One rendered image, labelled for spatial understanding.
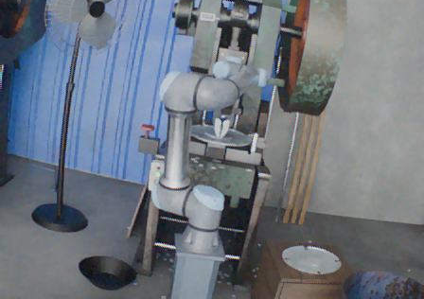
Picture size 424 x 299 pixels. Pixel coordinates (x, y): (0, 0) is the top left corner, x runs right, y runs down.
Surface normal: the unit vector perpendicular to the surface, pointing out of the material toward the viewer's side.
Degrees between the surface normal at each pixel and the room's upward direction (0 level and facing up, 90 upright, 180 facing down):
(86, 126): 90
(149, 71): 90
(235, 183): 90
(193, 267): 90
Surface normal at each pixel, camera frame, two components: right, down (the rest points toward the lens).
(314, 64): -0.08, 0.52
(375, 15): -0.02, 0.22
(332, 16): 0.03, -0.07
